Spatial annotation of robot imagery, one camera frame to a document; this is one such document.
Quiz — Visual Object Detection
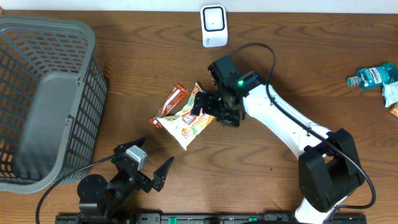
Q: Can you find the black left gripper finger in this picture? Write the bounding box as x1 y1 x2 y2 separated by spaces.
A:
114 137 146 152
152 156 174 187

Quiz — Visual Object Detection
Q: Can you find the red brown snack bar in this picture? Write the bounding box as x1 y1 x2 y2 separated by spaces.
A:
149 84 190 129

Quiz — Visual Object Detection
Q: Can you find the yellow snack bag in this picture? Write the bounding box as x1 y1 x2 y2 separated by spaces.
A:
157 82 215 151

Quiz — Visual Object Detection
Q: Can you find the teal mouthwash bottle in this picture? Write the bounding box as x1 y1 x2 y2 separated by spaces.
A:
346 62 397 90

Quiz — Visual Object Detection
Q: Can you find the light green wipes packet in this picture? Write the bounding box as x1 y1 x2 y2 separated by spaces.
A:
382 82 398 108

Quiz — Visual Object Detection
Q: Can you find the orange tissue pack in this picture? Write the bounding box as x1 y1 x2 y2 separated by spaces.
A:
390 103 398 117

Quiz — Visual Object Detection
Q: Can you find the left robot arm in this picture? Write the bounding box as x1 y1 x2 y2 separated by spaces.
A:
77 138 174 223

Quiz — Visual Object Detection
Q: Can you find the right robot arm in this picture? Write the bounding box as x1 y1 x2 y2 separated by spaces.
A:
192 72 364 223

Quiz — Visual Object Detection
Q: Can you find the white barcode scanner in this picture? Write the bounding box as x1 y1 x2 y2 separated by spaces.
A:
200 4 228 48

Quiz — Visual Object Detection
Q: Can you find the grey plastic mesh basket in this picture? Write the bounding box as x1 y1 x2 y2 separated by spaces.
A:
1 16 108 194

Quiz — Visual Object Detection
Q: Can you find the black left camera cable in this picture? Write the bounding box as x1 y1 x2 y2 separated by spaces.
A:
34 154 114 224

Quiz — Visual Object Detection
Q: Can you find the black camera cable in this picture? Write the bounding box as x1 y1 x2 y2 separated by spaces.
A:
34 154 114 224
229 42 377 224

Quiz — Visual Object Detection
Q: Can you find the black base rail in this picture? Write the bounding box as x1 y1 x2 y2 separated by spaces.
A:
55 212 368 224

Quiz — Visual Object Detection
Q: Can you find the black right camera cable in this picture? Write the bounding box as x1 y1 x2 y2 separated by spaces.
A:
229 42 377 224

